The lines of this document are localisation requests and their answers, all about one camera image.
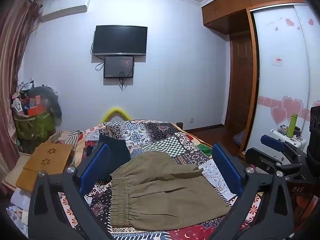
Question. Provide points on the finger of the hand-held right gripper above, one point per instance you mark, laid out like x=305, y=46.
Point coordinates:
x=265, y=158
x=273, y=142

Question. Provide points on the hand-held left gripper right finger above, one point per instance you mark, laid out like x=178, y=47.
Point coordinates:
x=226, y=168

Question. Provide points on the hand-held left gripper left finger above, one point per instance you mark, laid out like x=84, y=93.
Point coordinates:
x=96, y=166

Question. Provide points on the olive green pants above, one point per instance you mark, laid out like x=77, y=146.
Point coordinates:
x=165, y=192

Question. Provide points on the white suitcase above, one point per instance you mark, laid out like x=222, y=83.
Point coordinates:
x=287, y=141

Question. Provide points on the dark navy garment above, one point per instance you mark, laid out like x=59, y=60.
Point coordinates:
x=116, y=152

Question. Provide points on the green bottle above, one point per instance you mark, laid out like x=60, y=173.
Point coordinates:
x=292, y=125

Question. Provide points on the grey bundle on floor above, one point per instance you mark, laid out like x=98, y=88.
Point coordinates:
x=238, y=137

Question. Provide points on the striped patterned cloth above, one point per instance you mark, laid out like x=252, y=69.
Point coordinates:
x=66, y=137

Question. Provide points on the wooden lap desk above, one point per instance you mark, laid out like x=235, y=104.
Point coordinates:
x=43, y=162

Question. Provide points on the yellow curved object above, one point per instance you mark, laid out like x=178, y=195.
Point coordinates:
x=116, y=113

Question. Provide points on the patchwork printed blanket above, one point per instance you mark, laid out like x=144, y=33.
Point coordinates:
x=162, y=140

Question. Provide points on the green laundry basket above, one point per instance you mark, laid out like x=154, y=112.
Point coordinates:
x=33, y=127

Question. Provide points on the white heart-print sliding door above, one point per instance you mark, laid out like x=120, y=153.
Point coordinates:
x=282, y=67

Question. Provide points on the grey cloth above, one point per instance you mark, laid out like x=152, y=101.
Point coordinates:
x=52, y=100

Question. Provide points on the beige cushion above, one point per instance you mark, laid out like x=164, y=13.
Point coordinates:
x=15, y=170

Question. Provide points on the white paper sign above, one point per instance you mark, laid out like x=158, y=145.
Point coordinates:
x=278, y=60

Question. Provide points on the white folded cloth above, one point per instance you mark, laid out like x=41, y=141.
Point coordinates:
x=21, y=200

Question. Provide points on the orange box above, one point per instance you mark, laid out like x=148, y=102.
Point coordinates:
x=36, y=108

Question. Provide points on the striped red-brown curtain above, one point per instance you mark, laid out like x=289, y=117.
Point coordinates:
x=11, y=67

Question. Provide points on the wooden wardrobe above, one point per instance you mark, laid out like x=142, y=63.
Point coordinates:
x=232, y=10

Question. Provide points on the white air conditioner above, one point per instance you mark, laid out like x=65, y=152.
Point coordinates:
x=63, y=7

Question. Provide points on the small black wall monitor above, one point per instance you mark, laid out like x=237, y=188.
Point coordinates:
x=118, y=67

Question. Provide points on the large black wall television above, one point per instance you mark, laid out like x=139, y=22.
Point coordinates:
x=120, y=40

